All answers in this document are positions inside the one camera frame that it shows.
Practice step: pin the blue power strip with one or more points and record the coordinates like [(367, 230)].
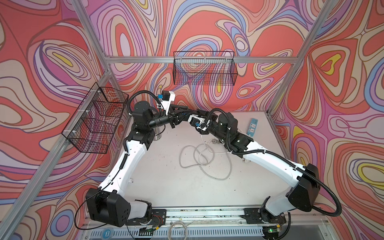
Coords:
[(252, 127)]

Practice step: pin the metal pen cup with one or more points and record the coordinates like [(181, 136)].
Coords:
[(158, 133)]

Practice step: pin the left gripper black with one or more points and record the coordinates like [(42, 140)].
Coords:
[(172, 120)]

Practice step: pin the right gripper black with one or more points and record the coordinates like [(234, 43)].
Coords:
[(211, 119)]

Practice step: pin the black wire basket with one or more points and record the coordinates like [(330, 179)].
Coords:
[(204, 68), (96, 120)]

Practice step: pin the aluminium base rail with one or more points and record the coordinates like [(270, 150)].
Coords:
[(215, 223)]

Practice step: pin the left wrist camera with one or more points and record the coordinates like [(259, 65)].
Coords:
[(166, 98)]

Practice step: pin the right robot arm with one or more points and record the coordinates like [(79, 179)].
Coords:
[(304, 183)]

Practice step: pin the black wire basket back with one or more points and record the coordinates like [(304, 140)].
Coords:
[(204, 68)]

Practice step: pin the black wire basket left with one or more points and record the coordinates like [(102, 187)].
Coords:
[(96, 120)]

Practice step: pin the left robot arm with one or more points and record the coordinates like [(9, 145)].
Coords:
[(109, 203)]

